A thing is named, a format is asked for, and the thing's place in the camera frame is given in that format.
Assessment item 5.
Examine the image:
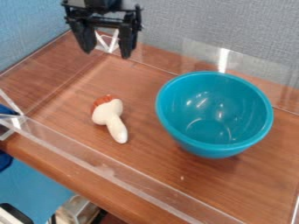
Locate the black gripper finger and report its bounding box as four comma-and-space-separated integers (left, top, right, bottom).
70, 20, 98, 53
118, 24, 136, 59

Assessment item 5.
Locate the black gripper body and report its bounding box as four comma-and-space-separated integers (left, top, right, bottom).
60, 0, 143, 31

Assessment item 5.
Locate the white brown-capped toy mushroom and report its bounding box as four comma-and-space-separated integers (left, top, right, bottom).
91, 94, 128, 144

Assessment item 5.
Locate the blue plastic bowl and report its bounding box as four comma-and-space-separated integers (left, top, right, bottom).
155, 71, 274, 158

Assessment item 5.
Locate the clear acrylic back panel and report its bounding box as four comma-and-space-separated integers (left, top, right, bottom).
130, 31, 299, 115

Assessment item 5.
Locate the blue cloth at left edge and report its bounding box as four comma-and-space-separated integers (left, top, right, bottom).
0, 104, 19, 173

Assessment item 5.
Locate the clear acrylic front barrier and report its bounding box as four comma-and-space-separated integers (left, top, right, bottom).
0, 89, 243, 224

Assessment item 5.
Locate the black white device below table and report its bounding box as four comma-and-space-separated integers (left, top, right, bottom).
0, 203, 34, 224

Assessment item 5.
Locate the clear acrylic corner bracket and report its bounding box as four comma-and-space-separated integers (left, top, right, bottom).
95, 30, 119, 53

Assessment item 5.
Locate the metal table frame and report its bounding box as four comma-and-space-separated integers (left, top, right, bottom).
46, 195, 100, 224

